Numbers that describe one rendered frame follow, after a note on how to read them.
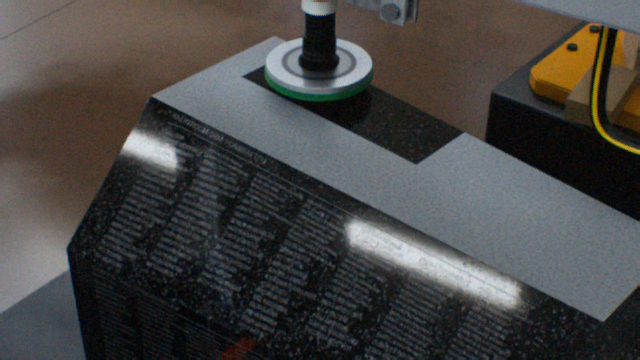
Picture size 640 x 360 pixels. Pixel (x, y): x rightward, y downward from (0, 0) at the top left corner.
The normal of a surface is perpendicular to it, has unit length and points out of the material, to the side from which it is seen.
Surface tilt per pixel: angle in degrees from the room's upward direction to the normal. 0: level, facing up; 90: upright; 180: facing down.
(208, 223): 45
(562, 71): 0
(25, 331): 0
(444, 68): 0
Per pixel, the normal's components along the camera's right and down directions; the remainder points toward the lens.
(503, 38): 0.01, -0.81
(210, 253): -0.44, -0.26
